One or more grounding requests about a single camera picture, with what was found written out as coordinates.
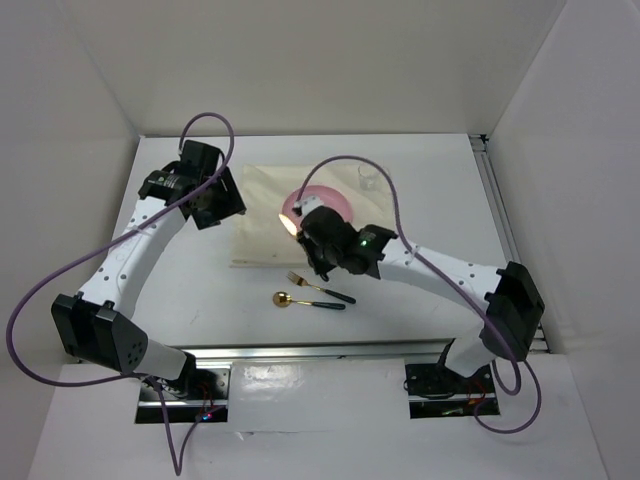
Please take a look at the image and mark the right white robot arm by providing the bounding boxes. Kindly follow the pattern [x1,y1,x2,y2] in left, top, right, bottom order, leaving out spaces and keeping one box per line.
[293,198,545,392]

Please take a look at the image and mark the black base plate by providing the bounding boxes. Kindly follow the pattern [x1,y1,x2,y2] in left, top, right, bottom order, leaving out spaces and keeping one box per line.
[403,357,500,419]
[134,366,231,425]

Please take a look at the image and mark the front aluminium rail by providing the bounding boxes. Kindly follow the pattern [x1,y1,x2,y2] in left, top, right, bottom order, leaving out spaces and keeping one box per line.
[173,339,450,362]

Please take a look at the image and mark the gold knife green handle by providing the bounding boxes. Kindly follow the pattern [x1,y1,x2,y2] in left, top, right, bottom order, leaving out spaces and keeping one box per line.
[278,213,300,237]

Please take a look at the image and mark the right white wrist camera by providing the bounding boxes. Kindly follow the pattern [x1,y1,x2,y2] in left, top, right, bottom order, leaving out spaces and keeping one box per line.
[292,195,324,218]

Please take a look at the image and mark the clear drinking glass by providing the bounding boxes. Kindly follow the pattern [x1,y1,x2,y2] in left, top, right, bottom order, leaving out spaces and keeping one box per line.
[358,163,383,191]

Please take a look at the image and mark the gold fork green handle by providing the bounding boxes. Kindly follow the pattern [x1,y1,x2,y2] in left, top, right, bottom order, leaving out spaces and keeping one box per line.
[286,271,356,305]

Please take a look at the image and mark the pink plate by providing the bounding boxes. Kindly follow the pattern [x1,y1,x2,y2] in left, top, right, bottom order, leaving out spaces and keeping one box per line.
[279,185,354,222]

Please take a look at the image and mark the gold spoon green handle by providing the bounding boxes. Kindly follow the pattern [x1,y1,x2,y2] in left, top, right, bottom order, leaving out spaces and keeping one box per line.
[272,291,346,311]

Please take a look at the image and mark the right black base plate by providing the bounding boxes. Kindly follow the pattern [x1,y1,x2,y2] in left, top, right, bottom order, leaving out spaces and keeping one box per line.
[403,357,500,419]

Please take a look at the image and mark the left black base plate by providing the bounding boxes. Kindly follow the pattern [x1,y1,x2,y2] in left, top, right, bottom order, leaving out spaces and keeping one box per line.
[134,366,231,425]

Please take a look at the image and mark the cream cloth placemat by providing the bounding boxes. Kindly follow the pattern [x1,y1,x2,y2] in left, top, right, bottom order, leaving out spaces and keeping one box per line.
[231,163,395,267]

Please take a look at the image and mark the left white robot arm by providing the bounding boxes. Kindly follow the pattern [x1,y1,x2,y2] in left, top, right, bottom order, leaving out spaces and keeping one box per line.
[51,140,246,399]

